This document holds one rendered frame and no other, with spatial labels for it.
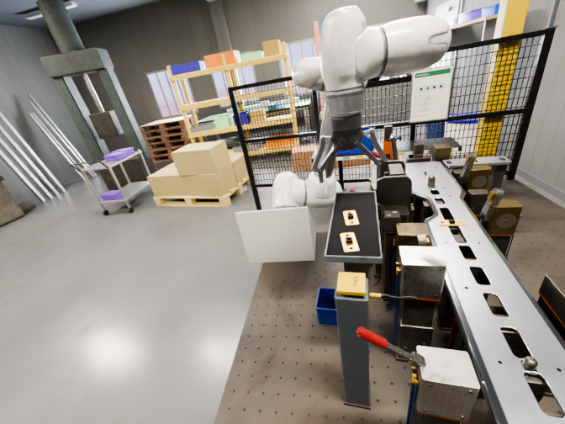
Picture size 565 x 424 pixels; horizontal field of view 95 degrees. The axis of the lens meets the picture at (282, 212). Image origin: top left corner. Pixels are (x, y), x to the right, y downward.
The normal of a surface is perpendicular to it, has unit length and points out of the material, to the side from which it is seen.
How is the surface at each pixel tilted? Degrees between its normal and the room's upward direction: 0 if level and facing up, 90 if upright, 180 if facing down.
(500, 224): 90
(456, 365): 0
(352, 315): 90
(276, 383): 0
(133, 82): 90
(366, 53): 88
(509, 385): 0
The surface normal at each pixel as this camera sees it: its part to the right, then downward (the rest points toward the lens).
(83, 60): 0.12, 0.46
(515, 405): -0.17, -0.86
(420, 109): -0.26, 0.50
